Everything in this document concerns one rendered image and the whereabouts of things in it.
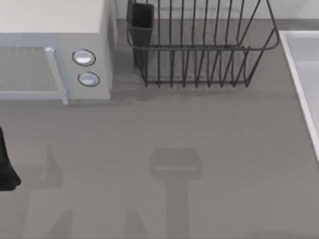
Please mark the microwave door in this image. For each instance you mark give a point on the microwave door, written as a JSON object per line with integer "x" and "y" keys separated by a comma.
{"x": 22, "y": 69}

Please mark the pale microwave oven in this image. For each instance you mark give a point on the pale microwave oven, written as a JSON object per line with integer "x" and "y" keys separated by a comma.
{"x": 49, "y": 17}

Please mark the small silver microwave knob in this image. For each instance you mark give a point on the small silver microwave knob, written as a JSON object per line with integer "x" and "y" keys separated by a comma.
{"x": 88, "y": 79}

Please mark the white sink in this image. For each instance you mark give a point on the white sink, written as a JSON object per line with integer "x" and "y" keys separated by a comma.
{"x": 304, "y": 74}

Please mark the black cutlery holder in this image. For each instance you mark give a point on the black cutlery holder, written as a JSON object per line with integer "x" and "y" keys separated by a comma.
{"x": 142, "y": 22}

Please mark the large silver microwave knob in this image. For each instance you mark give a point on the large silver microwave knob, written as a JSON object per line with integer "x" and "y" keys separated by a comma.
{"x": 83, "y": 57}

